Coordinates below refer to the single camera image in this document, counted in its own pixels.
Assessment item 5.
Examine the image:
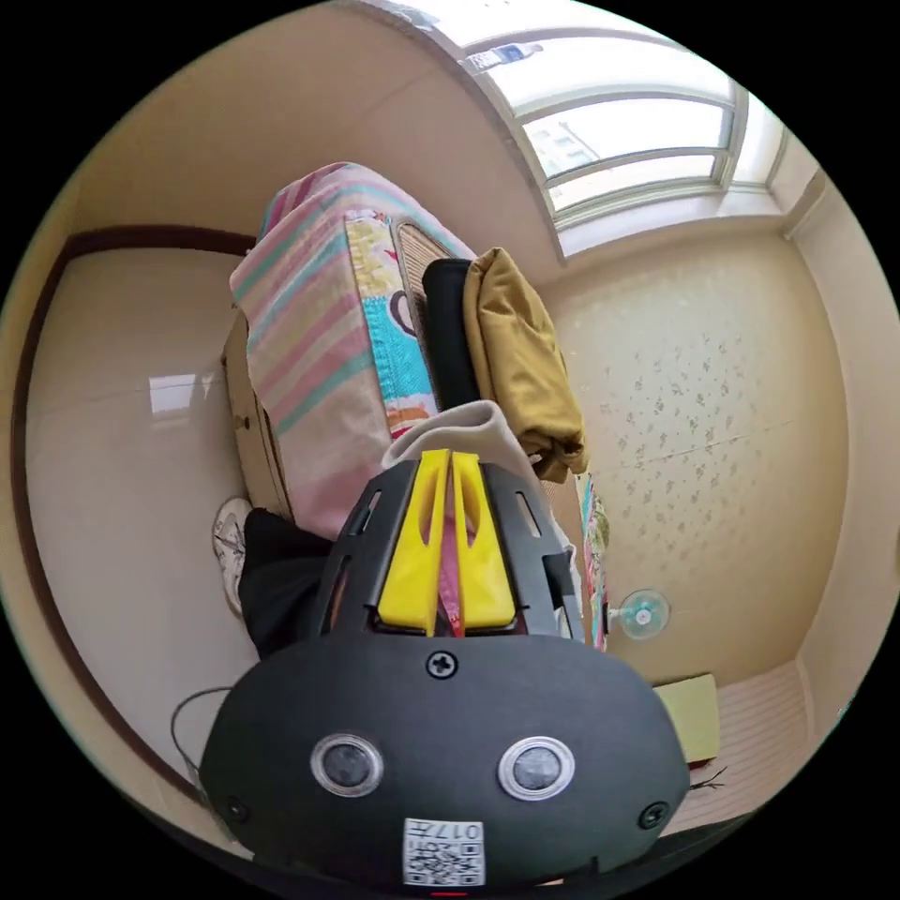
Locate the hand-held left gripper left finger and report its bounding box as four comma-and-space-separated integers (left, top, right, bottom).
375, 449, 451, 637

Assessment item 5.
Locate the grey cable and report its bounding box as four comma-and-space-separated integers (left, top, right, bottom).
170, 685, 234, 788

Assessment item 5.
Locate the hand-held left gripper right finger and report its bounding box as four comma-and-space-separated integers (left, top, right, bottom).
452, 452, 516, 632

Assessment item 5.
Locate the pale yellow box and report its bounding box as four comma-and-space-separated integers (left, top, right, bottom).
652, 673, 721, 769

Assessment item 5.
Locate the window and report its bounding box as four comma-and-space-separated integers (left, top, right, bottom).
421, 0, 825, 263

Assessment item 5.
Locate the bed with striped sheet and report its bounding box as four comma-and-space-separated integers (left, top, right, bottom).
221, 161, 613, 655

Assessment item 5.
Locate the white shirt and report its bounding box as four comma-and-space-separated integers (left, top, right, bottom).
382, 398, 582, 638

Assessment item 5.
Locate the pile of clothes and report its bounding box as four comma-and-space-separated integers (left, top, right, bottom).
421, 246, 589, 485

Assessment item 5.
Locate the small teal fan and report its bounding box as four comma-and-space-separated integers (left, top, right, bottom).
607, 589, 672, 642

